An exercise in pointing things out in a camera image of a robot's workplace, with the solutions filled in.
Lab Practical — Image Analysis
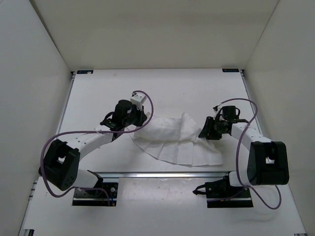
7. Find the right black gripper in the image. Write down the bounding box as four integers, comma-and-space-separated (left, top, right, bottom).
198, 117, 227, 140

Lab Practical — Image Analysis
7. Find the white pleated skirt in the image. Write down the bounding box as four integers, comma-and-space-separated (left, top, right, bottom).
131, 113, 223, 167

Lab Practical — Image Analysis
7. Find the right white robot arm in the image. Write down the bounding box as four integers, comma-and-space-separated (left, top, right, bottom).
199, 105, 289, 197

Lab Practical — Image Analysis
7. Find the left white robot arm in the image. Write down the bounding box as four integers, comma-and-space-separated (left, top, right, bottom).
38, 98, 150, 196

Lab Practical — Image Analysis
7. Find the right blue corner label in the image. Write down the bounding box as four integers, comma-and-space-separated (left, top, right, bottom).
222, 68, 240, 73

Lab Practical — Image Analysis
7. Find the blue corner label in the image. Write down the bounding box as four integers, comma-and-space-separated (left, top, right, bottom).
222, 68, 240, 73
76, 70, 94, 74

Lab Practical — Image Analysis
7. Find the left blue corner label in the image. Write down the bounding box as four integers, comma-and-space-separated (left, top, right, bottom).
76, 70, 94, 74

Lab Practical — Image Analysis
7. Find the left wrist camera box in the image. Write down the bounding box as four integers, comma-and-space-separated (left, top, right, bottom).
130, 91, 147, 111

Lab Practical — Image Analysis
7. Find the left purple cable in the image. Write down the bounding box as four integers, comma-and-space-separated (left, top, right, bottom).
40, 89, 155, 206

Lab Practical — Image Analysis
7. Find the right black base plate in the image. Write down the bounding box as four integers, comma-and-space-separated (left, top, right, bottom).
193, 176, 253, 208

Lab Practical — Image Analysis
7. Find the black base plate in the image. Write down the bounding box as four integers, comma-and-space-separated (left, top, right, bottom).
193, 176, 253, 208
72, 178, 119, 207

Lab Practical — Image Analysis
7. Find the aluminium front rail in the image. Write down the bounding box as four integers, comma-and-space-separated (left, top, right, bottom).
97, 172, 228, 178

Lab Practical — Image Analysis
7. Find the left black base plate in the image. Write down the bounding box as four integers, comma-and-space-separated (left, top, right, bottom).
72, 178, 119, 207

